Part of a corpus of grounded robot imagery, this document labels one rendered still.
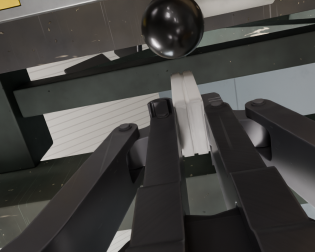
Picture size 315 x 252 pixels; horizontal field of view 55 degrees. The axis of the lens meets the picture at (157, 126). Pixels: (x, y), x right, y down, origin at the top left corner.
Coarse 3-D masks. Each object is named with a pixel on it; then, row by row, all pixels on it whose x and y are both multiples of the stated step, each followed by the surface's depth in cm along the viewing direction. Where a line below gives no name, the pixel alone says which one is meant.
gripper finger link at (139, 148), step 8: (144, 128) 15; (144, 136) 14; (136, 144) 14; (144, 144) 14; (128, 152) 14; (136, 152) 14; (144, 152) 14; (128, 160) 14; (136, 160) 14; (144, 160) 14; (128, 168) 14
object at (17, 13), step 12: (24, 0) 27; (36, 0) 27; (48, 0) 27; (60, 0) 27; (72, 0) 27; (84, 0) 27; (96, 0) 27; (0, 12) 28; (12, 12) 28; (24, 12) 28; (36, 12) 28; (48, 12) 31
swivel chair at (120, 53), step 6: (126, 48) 261; (132, 48) 251; (138, 48) 245; (102, 54) 277; (120, 54) 276; (126, 54) 265; (84, 60) 273; (90, 60) 271; (96, 60) 270; (102, 60) 269; (108, 60) 267; (72, 66) 268; (78, 66) 267; (84, 66) 265; (90, 66) 264; (66, 72) 263
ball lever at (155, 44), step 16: (160, 0) 17; (176, 0) 16; (192, 0) 17; (144, 16) 17; (160, 16) 16; (176, 16) 16; (192, 16) 17; (144, 32) 17; (160, 32) 17; (176, 32) 16; (192, 32) 17; (160, 48) 17; (176, 48) 17; (192, 48) 18
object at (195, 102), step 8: (184, 72) 21; (184, 80) 19; (192, 80) 18; (184, 88) 18; (192, 88) 17; (192, 96) 16; (200, 96) 16; (192, 104) 15; (200, 104) 15; (192, 112) 15; (200, 112) 15; (192, 120) 15; (200, 120) 15; (192, 128) 15; (200, 128) 15; (200, 136) 16; (200, 144) 16; (208, 144) 16; (200, 152) 16
